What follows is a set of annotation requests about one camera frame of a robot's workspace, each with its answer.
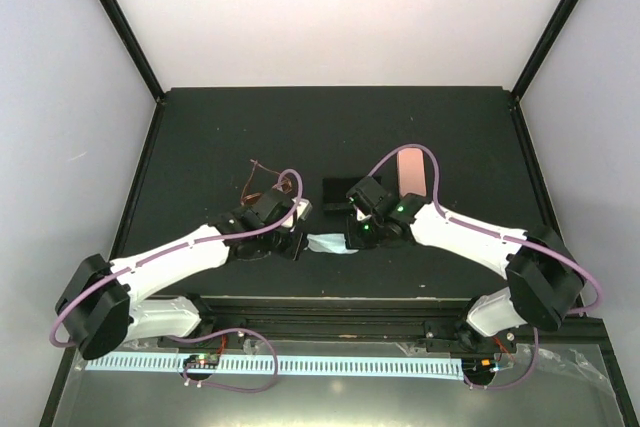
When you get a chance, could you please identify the light blue cleaning cloth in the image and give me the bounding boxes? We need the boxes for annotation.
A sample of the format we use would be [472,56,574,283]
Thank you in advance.
[307,233,358,255]

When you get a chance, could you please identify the black glasses case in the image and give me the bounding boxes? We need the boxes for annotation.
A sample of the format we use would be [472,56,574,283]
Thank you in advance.
[321,176,387,214]

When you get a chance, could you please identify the pink glasses case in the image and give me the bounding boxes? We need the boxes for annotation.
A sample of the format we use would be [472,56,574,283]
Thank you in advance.
[396,148,428,197]

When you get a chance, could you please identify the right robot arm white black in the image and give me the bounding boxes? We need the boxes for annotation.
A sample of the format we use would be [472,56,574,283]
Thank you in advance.
[346,176,585,350]

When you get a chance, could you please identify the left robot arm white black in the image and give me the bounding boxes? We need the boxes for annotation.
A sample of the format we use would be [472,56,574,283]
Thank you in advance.
[54,189,312,360]

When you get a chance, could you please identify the brown sunglasses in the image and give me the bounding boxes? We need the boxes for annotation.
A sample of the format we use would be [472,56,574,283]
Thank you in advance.
[240,159,294,206]

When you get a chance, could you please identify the left circuit board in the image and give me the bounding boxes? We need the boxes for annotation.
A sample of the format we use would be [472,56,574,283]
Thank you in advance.
[183,354,220,369]

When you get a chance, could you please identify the circuit board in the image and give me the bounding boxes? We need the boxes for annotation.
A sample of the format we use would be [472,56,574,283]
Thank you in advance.
[463,358,515,374]
[183,354,220,369]

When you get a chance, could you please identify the right circuit board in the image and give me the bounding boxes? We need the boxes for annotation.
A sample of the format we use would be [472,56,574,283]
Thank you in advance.
[463,358,515,374]

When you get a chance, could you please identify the clear plastic sheet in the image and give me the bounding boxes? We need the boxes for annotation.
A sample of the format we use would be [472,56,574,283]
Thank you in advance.
[54,341,623,426]

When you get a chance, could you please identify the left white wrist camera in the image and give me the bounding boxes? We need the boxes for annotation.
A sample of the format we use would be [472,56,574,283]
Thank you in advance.
[281,198,312,230]

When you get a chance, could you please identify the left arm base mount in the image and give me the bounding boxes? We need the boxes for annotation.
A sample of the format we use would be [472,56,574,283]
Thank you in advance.
[157,318,247,350]

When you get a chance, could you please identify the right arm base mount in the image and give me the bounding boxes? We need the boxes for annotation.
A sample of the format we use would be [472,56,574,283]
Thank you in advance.
[423,318,516,354]

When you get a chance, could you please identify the white slotted cable duct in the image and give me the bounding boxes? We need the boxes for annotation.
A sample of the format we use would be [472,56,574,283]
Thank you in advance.
[85,352,464,381]

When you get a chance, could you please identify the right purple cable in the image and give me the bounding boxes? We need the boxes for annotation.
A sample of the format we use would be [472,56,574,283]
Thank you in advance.
[367,143,604,392]

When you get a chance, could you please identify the right black frame post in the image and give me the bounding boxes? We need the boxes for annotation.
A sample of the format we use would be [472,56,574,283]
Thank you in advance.
[511,0,580,102]

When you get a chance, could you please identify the black frame post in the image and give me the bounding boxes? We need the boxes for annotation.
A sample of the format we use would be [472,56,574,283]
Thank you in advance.
[98,0,165,102]
[511,0,580,102]

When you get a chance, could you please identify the left black frame post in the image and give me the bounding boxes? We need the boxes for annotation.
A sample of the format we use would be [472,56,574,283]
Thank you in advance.
[98,0,165,102]

